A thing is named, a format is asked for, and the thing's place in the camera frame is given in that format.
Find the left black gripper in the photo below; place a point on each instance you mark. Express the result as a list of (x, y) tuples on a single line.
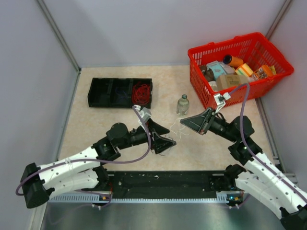
[(160, 143)]

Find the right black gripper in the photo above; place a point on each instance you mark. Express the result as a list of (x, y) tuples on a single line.
[(198, 123)]

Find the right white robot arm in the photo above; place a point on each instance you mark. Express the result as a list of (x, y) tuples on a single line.
[(255, 174)]

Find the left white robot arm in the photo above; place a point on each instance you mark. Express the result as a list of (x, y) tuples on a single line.
[(84, 170)]

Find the clear glass soda bottle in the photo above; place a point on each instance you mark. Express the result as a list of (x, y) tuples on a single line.
[(182, 105)]

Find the brown cardboard box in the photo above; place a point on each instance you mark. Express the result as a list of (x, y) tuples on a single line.
[(226, 81)]

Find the brown round item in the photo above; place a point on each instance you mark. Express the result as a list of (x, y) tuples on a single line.
[(207, 73)]

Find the light blue package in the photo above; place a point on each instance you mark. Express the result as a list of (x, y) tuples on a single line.
[(217, 69)]

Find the yellow sponge pack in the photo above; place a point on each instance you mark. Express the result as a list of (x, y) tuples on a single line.
[(245, 70)]

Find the orange bottle with dark cap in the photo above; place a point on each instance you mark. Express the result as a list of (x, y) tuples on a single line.
[(232, 61)]

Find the black three-compartment tray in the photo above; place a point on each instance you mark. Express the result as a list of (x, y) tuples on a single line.
[(120, 92)]

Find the orange snack packet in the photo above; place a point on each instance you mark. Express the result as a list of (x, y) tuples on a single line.
[(263, 72)]

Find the red plastic shopping basket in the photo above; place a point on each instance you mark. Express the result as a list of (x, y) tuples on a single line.
[(255, 50)]

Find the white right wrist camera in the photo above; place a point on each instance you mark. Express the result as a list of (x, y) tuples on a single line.
[(220, 100)]

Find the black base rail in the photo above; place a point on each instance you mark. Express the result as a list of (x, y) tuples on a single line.
[(167, 184)]

